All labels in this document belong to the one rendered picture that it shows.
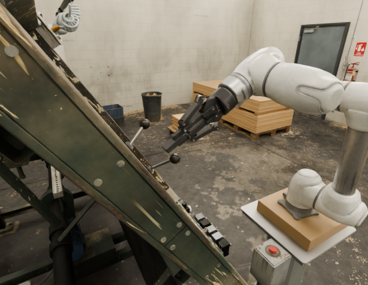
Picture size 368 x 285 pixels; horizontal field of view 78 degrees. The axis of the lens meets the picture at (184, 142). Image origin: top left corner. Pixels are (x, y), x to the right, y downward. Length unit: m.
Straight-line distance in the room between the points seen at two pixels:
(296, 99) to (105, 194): 0.48
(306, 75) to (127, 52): 5.84
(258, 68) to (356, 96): 0.55
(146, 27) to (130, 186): 6.09
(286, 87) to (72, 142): 0.49
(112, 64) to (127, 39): 0.70
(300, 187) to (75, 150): 1.29
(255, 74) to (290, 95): 0.12
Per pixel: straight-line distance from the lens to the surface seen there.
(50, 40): 1.00
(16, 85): 0.39
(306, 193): 1.50
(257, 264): 1.25
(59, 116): 0.40
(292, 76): 0.63
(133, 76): 6.38
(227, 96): 0.65
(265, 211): 1.63
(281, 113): 5.01
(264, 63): 0.69
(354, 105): 1.13
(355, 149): 1.24
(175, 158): 0.75
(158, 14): 6.60
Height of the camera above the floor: 1.81
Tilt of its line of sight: 24 degrees down
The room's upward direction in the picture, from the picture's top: straight up
